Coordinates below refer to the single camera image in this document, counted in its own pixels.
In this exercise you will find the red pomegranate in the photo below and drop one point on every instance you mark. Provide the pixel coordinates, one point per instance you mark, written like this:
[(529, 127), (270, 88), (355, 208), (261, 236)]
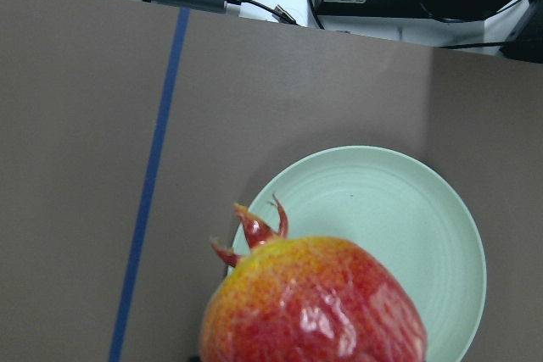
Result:
[(307, 299)]

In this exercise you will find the green plate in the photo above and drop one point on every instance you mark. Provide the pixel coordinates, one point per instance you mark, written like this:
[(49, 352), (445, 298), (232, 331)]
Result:
[(404, 214)]

